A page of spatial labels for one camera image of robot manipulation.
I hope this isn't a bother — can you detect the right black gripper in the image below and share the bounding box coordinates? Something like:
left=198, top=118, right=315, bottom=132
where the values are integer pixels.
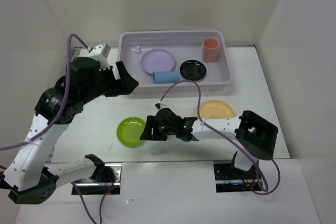
left=140, top=114, right=177, bottom=140

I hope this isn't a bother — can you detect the red plastic cup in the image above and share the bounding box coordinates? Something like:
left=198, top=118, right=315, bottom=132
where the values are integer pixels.
left=202, top=38, right=219, bottom=63

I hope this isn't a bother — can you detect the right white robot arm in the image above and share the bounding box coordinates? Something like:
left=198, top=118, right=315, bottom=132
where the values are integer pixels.
left=140, top=108, right=278, bottom=178

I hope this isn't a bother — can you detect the green plastic plate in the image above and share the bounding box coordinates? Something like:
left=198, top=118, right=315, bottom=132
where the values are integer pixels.
left=116, top=116, right=145, bottom=148

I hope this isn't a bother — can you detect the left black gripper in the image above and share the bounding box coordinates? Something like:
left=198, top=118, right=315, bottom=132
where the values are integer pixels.
left=81, top=61, right=139, bottom=104

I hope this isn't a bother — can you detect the lavender plastic bin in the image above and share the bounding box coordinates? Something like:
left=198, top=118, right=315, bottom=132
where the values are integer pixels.
left=118, top=30, right=233, bottom=93

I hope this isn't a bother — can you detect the metal base plate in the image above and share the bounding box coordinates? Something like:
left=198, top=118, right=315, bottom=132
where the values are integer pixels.
left=74, top=163, right=122, bottom=196
left=213, top=162, right=261, bottom=193

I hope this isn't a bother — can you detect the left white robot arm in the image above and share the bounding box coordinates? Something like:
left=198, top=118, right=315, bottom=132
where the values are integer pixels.
left=1, top=57, right=139, bottom=205

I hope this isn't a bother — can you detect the orange plastic plate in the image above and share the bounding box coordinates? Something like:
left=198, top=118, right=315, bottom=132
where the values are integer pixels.
left=200, top=100, right=236, bottom=119

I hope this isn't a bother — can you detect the purple plastic plate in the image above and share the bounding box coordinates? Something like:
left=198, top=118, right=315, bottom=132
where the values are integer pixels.
left=141, top=49, right=176, bottom=74

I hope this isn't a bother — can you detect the black plastic plate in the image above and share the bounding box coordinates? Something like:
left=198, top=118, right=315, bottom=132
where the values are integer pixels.
left=180, top=60, right=207, bottom=81

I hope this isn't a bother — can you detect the blue plastic cup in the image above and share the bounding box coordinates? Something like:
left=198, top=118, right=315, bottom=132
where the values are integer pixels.
left=152, top=71, right=180, bottom=84

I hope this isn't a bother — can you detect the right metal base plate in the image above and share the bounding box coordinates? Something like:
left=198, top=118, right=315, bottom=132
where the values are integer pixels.
left=213, top=162, right=261, bottom=193

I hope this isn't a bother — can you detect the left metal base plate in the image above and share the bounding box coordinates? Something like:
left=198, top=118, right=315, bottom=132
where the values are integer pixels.
left=74, top=163, right=122, bottom=196

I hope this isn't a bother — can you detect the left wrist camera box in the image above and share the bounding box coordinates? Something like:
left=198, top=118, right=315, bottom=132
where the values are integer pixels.
left=89, top=43, right=111, bottom=58

